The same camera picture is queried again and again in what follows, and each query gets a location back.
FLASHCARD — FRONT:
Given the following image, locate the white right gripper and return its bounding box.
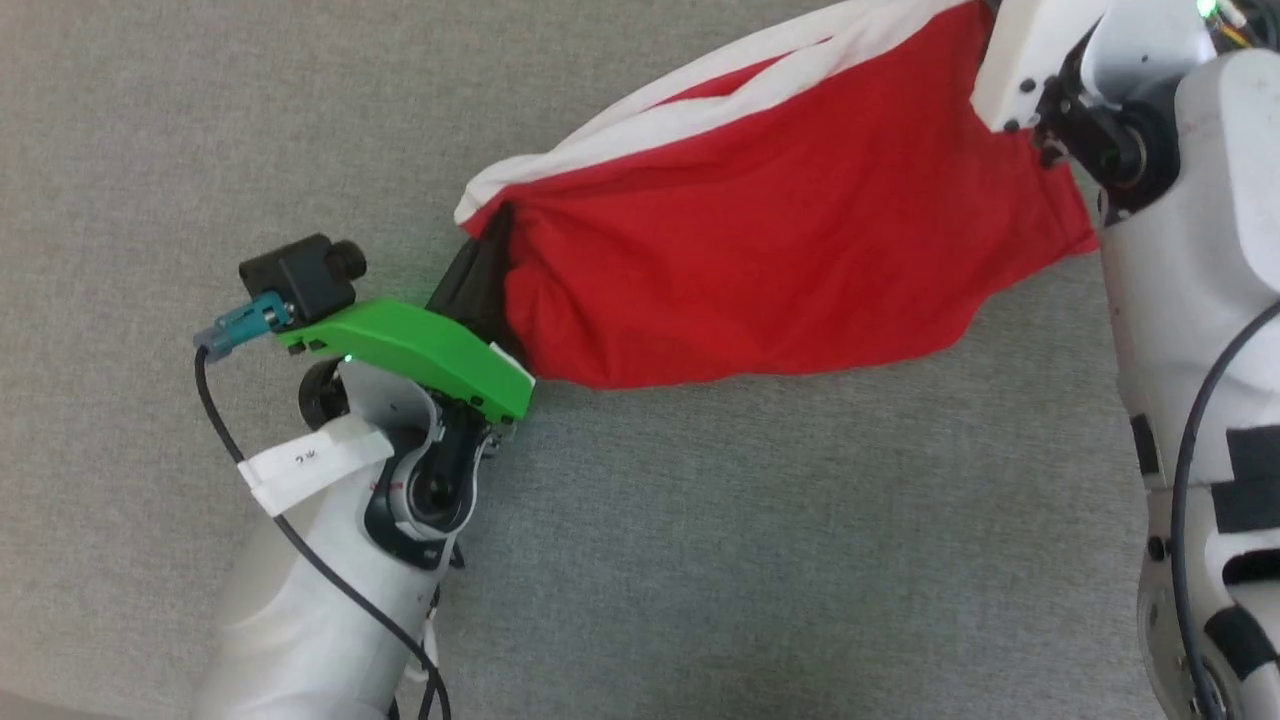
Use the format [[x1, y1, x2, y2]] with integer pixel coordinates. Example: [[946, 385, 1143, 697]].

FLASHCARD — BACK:
[[969, 0, 1111, 135]]

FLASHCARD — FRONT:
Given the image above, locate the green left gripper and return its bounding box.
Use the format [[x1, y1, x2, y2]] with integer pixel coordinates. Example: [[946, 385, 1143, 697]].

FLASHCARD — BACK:
[[274, 204, 537, 424]]

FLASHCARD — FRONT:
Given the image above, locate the red shirt with white trim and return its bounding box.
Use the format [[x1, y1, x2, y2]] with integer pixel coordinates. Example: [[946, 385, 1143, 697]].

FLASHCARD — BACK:
[[454, 0, 1100, 391]]

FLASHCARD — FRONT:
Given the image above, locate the grey fabric sofa surface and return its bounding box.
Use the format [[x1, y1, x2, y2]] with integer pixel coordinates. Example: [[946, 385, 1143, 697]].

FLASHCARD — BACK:
[[0, 0, 1280, 720]]

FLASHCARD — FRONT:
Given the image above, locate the white paper label strap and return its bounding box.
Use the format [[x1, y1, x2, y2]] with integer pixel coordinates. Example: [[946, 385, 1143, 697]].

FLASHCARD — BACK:
[[237, 414, 397, 518]]

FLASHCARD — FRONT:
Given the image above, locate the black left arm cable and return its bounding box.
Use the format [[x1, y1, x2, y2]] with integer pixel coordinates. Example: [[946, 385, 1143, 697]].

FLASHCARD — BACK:
[[192, 291, 451, 720]]

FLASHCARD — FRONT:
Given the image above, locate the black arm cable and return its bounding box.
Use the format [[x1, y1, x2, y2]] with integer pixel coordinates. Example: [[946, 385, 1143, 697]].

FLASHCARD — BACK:
[[192, 291, 451, 720], [1168, 298, 1280, 720]]

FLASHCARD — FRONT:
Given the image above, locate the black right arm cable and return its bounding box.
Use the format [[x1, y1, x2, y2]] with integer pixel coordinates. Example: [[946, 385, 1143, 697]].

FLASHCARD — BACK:
[[1168, 298, 1280, 720]]

